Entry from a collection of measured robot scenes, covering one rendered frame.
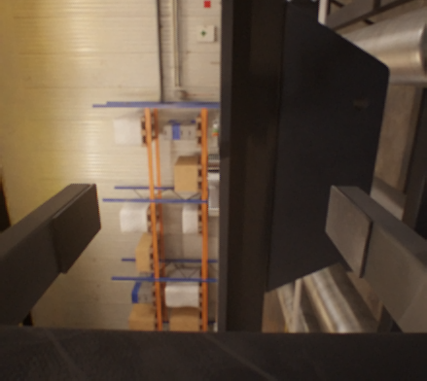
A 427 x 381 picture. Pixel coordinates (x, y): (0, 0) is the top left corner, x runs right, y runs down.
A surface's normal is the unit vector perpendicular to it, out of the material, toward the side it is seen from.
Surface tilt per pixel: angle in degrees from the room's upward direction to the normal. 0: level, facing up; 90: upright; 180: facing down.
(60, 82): 90
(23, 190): 90
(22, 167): 90
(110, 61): 90
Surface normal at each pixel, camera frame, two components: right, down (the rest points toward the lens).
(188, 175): -0.01, 0.29
